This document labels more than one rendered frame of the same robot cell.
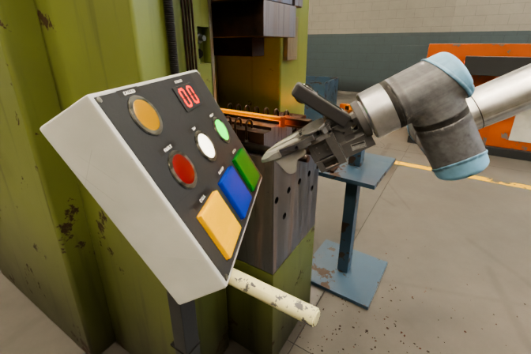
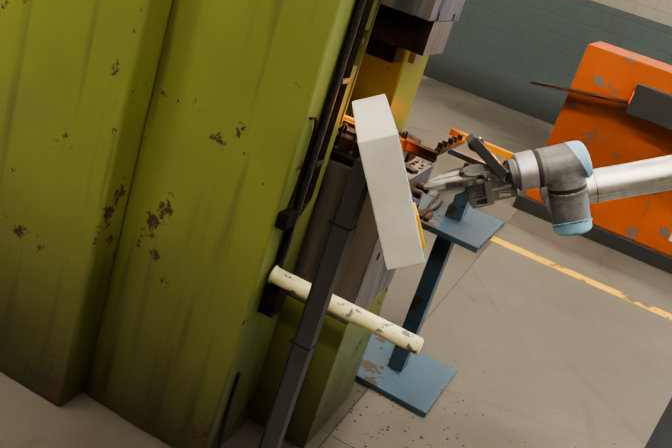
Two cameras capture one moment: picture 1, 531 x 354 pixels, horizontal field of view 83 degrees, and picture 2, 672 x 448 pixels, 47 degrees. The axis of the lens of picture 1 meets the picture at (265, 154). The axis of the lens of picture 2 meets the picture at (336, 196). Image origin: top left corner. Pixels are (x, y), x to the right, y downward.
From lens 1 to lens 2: 1.25 m
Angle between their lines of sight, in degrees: 13
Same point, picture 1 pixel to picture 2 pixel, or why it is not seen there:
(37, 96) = (148, 49)
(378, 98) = (529, 163)
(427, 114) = (559, 182)
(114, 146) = (398, 163)
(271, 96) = not seen: hidden behind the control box
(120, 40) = (306, 39)
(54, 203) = (113, 178)
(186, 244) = (412, 229)
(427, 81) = (564, 160)
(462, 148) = (576, 213)
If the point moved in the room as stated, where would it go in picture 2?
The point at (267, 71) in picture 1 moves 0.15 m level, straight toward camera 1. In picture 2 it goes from (382, 69) to (392, 80)
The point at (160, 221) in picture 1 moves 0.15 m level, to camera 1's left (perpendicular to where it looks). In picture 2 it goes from (403, 212) to (332, 195)
